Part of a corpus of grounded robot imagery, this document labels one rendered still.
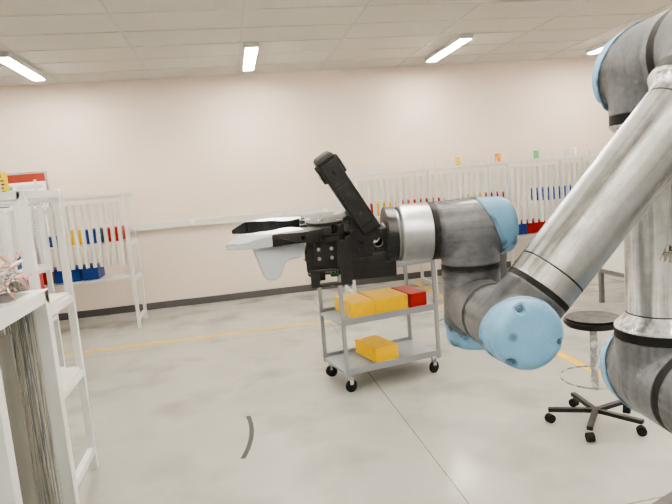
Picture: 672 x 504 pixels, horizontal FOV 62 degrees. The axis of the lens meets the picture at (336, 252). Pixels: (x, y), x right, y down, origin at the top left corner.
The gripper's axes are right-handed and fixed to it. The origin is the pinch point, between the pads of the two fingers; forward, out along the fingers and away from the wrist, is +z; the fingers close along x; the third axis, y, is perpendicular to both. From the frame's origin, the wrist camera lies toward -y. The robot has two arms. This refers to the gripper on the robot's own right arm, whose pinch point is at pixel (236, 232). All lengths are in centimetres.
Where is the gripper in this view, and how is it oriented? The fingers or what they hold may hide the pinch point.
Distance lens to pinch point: 71.6
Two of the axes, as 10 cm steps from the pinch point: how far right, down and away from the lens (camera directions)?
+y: 0.7, 9.6, 2.6
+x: -1.0, -2.5, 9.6
